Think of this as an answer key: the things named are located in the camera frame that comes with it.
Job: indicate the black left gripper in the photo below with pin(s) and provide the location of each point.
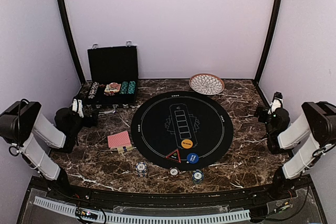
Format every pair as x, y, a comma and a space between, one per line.
88, 123

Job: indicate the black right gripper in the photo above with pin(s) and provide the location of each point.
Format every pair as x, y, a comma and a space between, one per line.
263, 109

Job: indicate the blue small blind button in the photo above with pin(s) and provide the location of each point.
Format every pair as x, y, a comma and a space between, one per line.
192, 158

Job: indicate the orange big blind button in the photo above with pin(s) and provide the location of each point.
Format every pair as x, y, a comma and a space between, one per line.
186, 143

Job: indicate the red triangular all-in button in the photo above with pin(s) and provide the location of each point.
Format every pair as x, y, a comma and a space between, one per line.
174, 156

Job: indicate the brown white chip stack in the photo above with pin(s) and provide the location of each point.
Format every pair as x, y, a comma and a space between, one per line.
173, 172

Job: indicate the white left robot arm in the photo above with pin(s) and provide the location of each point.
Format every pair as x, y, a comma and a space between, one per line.
23, 123

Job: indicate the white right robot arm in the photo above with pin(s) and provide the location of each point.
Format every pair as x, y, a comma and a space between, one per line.
312, 134

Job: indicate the red playing card deck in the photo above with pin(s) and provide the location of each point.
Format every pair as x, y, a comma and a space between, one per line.
120, 142

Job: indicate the boxed card deck in case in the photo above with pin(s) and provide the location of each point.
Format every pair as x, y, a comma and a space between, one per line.
112, 88

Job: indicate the black poker chip case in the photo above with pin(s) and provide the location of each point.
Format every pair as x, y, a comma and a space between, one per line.
112, 64

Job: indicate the green chip row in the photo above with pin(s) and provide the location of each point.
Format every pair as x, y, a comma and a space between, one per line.
124, 87

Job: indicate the teal chip row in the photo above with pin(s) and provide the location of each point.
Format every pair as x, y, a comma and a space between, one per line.
131, 87

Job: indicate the patterned ceramic plate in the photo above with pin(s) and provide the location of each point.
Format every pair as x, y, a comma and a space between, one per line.
206, 84

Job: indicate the blue white chip stack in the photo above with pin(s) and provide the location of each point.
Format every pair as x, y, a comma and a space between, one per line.
141, 169

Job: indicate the round black poker mat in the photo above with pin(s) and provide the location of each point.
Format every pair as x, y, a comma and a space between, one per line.
161, 123

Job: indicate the right black frame post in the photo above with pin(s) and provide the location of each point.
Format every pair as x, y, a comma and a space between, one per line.
268, 41

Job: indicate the black frame post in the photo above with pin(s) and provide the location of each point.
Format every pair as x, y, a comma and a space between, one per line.
268, 41
70, 40

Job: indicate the white slotted cable duct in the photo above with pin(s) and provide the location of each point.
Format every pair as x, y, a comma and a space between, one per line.
88, 215

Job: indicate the left black frame post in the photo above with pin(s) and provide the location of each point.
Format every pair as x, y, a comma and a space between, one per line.
70, 40

